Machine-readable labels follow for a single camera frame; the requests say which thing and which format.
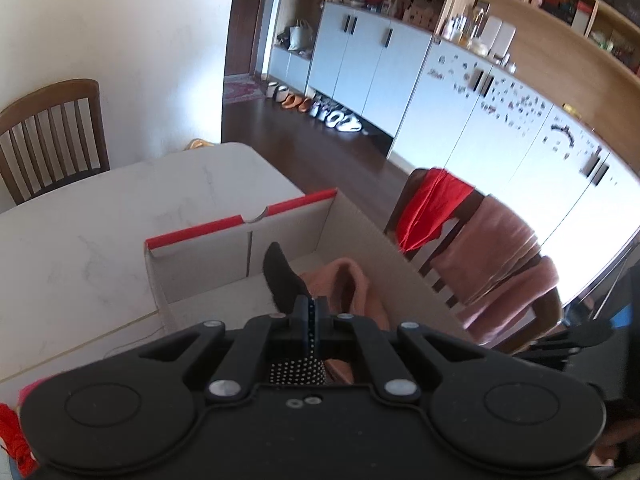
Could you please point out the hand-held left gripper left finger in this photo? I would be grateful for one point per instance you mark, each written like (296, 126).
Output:
(301, 325)

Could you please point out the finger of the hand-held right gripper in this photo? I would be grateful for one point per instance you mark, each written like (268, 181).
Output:
(592, 332)
(552, 356)

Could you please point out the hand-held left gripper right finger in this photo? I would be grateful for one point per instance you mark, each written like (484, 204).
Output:
(323, 325)

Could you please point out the pink knit cloth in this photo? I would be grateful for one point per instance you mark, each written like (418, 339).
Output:
(350, 285)

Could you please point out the black polka dot sock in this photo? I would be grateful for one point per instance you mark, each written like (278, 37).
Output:
(282, 275)

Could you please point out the white red-rimmed cardboard box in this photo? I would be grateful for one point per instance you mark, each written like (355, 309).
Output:
(210, 270)

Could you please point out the red cloth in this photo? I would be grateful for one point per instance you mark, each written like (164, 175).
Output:
(12, 435)

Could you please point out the pink towel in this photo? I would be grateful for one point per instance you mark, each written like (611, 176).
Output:
(495, 260)

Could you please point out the wooden slat-back chair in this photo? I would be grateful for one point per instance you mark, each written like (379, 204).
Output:
(50, 92)
(400, 200)

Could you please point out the red garment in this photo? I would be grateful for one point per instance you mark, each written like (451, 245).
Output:
(430, 205)

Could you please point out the white black shoe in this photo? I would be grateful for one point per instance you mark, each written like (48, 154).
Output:
(324, 112)
(349, 125)

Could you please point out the orange slipper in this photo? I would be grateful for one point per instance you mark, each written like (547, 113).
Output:
(302, 105)
(289, 101)

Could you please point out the white slipper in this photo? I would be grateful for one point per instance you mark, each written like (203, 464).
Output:
(282, 94)
(272, 89)

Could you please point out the patterned red rug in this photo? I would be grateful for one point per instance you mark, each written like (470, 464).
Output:
(242, 91)

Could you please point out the group of small stickers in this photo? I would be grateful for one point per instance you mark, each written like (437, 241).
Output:
(515, 102)

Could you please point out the light blue built-in cabinet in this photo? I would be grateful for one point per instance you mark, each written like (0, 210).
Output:
(450, 110)

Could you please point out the white handbag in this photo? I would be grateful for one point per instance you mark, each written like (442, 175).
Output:
(301, 36)

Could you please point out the dark brown door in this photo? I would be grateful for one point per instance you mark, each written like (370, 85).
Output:
(245, 25)

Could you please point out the cardboard toy house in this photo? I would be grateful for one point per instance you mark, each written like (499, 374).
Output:
(419, 10)

